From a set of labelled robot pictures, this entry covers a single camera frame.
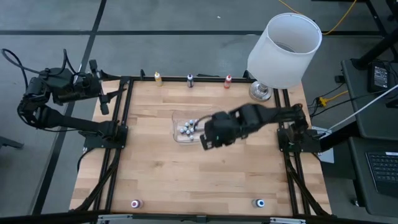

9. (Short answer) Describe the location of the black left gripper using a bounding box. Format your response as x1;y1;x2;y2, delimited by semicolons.
76;59;130;116

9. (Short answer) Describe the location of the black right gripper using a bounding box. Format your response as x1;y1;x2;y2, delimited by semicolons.
200;111;246;151

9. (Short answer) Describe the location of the clear plastic bin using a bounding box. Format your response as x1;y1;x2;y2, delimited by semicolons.
171;107;225;147

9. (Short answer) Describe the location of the silver table lamp white shade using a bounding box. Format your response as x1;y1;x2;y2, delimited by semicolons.
247;12;323;103

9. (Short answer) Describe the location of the black stand foot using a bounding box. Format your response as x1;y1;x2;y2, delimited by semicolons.
0;136;25;150

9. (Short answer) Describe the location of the black side desk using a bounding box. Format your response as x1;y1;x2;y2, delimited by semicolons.
340;57;398;218

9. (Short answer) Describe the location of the black laptop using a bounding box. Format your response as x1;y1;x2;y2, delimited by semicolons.
365;151;398;200

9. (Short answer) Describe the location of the black power supply box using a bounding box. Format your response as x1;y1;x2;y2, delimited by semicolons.
368;62;391;93

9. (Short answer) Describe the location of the black stand leg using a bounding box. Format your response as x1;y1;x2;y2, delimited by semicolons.
351;30;398;71

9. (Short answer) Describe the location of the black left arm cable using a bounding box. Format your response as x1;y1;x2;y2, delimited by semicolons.
1;48;78;77

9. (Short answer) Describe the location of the yellow extension cord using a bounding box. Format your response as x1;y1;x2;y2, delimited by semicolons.
278;0;358;35
315;90;349;108

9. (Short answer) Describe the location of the white cable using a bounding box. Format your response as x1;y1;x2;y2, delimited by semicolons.
328;84;398;131

